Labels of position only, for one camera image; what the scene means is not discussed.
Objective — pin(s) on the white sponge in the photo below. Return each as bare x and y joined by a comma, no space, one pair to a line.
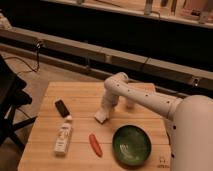
101,116

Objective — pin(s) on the black office chair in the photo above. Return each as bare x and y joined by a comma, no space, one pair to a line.
12,97

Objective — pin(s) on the white squeeze bottle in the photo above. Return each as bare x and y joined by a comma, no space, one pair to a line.
63,137

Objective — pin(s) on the white paper cup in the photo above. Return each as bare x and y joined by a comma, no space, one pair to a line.
130,104

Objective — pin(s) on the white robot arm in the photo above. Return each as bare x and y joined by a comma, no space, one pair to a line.
191,117

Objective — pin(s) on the black phone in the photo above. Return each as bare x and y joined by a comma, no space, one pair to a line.
62,109

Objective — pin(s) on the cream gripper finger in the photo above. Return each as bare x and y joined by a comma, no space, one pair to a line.
106,111

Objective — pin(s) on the green bowl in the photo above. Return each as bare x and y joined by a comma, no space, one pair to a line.
131,145

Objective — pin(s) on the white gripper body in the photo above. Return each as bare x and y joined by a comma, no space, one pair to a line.
109,100

